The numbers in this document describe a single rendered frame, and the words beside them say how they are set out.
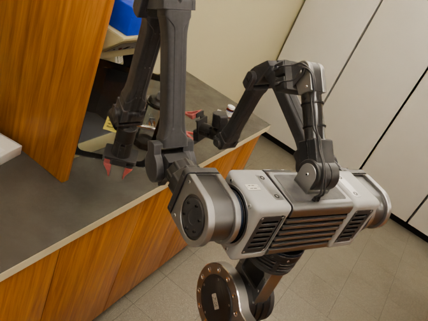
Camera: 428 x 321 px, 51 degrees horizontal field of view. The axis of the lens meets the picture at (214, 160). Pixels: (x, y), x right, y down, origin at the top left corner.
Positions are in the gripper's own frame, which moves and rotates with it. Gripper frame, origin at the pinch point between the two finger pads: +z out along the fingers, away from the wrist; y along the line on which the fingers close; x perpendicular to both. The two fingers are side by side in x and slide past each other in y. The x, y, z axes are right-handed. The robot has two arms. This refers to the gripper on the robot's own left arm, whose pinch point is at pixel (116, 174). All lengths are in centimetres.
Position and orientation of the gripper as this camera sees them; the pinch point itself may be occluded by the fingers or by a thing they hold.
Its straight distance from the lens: 148.2
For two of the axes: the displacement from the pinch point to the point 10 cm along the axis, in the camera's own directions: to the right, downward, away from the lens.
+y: -9.5, -2.4, -1.9
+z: -3.0, 7.5, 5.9
